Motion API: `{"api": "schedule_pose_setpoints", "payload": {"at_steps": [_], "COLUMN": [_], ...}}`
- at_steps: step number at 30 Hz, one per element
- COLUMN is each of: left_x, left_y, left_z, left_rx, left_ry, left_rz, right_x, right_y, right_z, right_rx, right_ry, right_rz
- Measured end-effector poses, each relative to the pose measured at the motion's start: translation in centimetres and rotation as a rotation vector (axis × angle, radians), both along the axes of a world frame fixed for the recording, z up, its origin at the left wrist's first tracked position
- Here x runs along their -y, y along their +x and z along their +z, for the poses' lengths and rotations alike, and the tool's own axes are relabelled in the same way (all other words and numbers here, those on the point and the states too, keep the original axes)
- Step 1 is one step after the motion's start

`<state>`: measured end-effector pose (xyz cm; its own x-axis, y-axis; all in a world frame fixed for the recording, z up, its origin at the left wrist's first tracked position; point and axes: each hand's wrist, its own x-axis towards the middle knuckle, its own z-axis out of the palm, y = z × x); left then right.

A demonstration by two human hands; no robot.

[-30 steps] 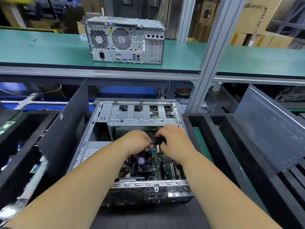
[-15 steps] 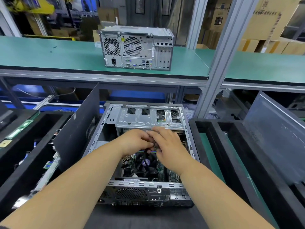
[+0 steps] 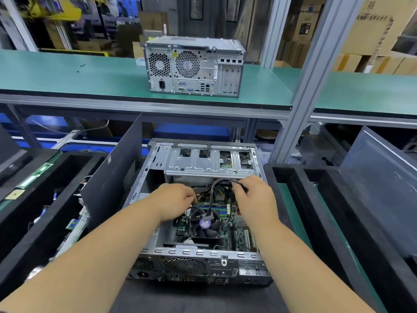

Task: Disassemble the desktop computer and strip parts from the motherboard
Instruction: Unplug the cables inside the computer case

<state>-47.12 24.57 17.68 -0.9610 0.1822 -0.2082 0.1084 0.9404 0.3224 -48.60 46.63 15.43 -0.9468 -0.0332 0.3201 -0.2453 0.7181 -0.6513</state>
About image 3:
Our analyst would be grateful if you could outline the person's left hand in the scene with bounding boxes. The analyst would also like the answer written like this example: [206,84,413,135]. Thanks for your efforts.
[146,183,198,224]

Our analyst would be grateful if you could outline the person's right hand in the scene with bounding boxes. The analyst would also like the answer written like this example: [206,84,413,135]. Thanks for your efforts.
[231,176,281,235]

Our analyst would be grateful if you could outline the green motherboard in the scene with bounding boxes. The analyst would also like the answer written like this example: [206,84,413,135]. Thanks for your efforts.
[166,199,255,255]

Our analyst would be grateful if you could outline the black internal cable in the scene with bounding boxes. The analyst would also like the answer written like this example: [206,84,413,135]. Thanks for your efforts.
[207,178,248,206]

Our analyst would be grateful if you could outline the grey computer case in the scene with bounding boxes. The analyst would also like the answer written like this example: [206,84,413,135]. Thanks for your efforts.
[127,139,275,287]

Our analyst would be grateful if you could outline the grey side panel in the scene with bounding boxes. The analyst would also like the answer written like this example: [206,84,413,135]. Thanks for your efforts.
[339,126,417,258]

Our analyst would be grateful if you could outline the person's left forearm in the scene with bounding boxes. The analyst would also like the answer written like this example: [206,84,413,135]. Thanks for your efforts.
[0,205,170,313]

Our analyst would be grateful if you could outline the person's right forearm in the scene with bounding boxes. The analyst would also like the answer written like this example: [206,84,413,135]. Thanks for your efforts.
[251,221,375,313]

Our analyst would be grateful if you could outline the silver backed desktop computer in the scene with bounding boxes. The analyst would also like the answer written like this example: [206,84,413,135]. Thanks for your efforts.
[143,36,247,98]

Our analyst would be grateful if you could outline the open black computer tower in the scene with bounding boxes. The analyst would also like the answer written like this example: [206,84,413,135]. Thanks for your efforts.
[0,123,23,176]

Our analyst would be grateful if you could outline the empty black foam tray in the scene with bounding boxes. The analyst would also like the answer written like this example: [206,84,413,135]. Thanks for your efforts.
[264,163,417,313]

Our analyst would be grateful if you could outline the black upright side panel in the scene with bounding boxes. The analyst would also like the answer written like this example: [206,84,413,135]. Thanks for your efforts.
[79,114,146,232]

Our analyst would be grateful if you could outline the green memory stick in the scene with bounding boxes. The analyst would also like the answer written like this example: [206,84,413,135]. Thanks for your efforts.
[16,163,54,188]

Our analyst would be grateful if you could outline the black foam tray with boards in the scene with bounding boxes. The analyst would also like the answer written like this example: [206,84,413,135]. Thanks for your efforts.
[0,150,108,300]

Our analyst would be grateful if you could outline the green upper shelf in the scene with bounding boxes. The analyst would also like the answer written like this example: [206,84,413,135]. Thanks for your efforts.
[0,49,417,128]

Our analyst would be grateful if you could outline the yellow paper label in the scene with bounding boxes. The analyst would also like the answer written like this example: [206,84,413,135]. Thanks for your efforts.
[5,189,27,201]

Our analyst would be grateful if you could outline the stack of cardboard boxes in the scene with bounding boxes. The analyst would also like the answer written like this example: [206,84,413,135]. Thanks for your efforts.
[280,0,417,76]

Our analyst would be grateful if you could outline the yellow machine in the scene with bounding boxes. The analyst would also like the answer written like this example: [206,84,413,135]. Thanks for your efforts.
[26,0,82,22]

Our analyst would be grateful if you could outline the green circuit board with cables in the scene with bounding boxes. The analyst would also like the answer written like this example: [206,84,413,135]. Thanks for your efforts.
[26,205,92,281]

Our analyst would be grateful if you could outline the aluminium frame post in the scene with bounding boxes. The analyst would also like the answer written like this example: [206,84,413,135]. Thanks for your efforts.
[270,0,366,163]
[261,0,293,69]

